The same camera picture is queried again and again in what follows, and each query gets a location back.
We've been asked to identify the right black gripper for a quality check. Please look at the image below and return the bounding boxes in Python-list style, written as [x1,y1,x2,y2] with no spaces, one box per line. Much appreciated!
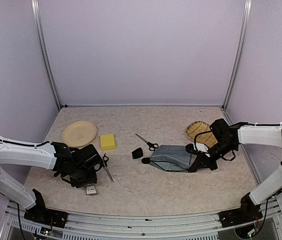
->
[192,139,236,171]

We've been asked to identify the black scissors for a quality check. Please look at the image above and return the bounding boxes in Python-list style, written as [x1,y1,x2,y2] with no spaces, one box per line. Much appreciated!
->
[102,154,114,184]
[135,133,159,152]

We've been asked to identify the silver black hair clipper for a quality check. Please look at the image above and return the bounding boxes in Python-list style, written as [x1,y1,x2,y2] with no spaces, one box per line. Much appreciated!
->
[85,184,97,196]

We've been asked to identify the grey zip pouch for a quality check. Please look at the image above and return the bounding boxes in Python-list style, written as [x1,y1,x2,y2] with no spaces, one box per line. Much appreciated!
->
[141,145,195,172]

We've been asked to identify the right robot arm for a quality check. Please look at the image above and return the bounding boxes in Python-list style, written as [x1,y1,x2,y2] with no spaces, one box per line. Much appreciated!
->
[185,118,282,222]

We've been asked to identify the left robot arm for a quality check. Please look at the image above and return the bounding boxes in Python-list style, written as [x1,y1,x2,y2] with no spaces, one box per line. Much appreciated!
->
[0,136,103,223]

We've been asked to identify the woven bamboo tray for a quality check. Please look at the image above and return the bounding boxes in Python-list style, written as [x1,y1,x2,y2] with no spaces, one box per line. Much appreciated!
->
[185,121,218,148]

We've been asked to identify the beige round plate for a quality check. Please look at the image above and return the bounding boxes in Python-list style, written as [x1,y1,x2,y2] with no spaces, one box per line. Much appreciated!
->
[61,121,97,148]

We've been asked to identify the yellow sponge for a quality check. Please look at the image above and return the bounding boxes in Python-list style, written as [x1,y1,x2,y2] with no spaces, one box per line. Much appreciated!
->
[100,133,116,151]

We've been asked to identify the black clipper guard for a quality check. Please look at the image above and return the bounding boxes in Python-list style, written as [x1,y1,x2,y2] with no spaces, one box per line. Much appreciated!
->
[131,147,143,159]

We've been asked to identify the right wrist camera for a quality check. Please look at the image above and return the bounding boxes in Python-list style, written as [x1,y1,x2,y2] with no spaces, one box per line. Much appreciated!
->
[185,143,209,155]

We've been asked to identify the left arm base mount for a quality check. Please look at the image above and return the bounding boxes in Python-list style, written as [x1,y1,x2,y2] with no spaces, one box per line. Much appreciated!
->
[24,189,68,228]

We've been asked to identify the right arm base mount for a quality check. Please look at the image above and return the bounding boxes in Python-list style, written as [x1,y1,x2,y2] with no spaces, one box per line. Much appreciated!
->
[218,194,263,228]

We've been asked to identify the aluminium front rail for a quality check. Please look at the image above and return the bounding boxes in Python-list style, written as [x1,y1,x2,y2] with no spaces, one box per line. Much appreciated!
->
[0,202,282,240]

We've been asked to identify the left aluminium frame post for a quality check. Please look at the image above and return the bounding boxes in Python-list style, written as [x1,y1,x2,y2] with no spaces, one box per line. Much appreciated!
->
[31,0,62,111]

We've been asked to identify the aluminium frame post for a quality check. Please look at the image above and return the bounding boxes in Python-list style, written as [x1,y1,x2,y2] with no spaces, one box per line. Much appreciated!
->
[222,0,252,112]
[31,0,62,111]

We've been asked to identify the right aluminium frame post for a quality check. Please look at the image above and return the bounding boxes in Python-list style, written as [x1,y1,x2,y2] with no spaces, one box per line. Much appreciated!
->
[222,0,252,112]

